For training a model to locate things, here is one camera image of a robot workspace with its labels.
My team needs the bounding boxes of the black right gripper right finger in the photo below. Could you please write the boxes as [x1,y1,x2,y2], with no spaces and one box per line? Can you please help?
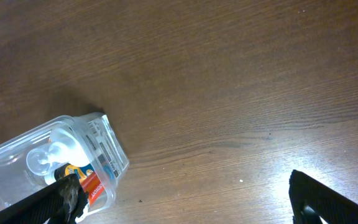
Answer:
[288,170,358,224]

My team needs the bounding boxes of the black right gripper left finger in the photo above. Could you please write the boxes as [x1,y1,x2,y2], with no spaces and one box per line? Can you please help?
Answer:
[0,174,89,224]

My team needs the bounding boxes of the orange tube white cap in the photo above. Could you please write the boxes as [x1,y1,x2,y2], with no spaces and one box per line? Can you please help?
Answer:
[81,172,104,205]

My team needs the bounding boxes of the white calamine lotion bottle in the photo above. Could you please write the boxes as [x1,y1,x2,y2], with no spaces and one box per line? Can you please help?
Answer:
[26,126,90,185]

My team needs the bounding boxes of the clear plastic container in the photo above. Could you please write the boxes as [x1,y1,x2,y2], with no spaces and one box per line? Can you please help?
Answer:
[0,113,129,222]

